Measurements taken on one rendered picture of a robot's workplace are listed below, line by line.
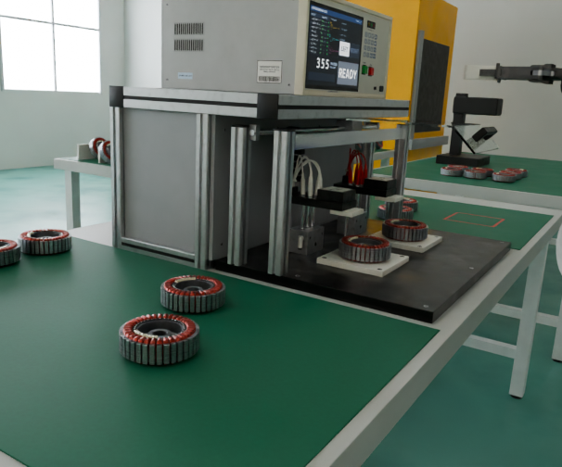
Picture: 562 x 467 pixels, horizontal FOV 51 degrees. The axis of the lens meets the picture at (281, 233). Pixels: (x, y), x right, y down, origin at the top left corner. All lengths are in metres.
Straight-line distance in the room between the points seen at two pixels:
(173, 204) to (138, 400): 0.61
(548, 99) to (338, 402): 5.91
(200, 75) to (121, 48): 8.05
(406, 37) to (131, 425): 4.48
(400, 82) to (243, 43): 3.70
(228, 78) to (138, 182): 0.30
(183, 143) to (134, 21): 8.12
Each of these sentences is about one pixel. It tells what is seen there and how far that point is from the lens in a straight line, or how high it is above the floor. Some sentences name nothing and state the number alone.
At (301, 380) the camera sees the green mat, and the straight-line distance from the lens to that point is 0.80.
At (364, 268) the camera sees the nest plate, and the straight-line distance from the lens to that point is 1.20.
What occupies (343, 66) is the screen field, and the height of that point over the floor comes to 1.18.
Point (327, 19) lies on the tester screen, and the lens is 1.30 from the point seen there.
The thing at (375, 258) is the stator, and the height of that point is 0.80.
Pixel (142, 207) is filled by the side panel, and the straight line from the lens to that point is 1.34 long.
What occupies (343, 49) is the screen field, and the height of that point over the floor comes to 1.22.
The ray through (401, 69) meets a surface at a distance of 4.94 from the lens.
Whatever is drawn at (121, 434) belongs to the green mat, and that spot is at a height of 0.75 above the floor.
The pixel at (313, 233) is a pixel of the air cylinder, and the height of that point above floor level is 0.81.
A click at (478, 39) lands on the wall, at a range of 6.70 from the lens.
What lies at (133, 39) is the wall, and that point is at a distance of 9.33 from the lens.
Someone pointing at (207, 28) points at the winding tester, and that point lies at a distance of 1.37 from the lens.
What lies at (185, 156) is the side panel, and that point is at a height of 0.98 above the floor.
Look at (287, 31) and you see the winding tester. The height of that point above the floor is 1.24.
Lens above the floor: 1.12
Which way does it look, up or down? 14 degrees down
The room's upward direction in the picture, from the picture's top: 3 degrees clockwise
